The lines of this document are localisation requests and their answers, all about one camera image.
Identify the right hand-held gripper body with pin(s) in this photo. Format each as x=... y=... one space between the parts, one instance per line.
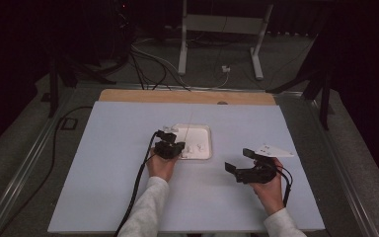
x=260 y=173

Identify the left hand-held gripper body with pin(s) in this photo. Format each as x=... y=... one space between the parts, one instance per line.
x=166 y=149

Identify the thin wooden skewer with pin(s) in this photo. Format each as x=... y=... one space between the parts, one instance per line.
x=189 y=126

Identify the white square tray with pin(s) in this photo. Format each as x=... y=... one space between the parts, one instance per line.
x=199 y=135

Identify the person's left hand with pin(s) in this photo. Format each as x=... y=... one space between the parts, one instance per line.
x=161 y=168

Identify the person's right hand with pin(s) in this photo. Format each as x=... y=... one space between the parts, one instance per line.
x=271 y=194

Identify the pale blue table mat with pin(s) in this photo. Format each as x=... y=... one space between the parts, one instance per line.
x=112 y=164

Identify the round table grommet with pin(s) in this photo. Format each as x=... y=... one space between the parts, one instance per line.
x=222 y=102

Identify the black tripod stand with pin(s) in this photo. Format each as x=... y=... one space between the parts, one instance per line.
x=53 y=89
x=324 y=98

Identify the black square floor plate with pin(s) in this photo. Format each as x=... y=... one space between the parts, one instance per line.
x=69 y=123

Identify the white metal stand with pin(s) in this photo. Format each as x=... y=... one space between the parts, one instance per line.
x=222 y=24

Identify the dark equipment rack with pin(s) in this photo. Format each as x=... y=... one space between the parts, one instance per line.
x=112 y=29

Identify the metal floor rail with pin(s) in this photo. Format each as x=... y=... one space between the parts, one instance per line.
x=23 y=168
x=345 y=171

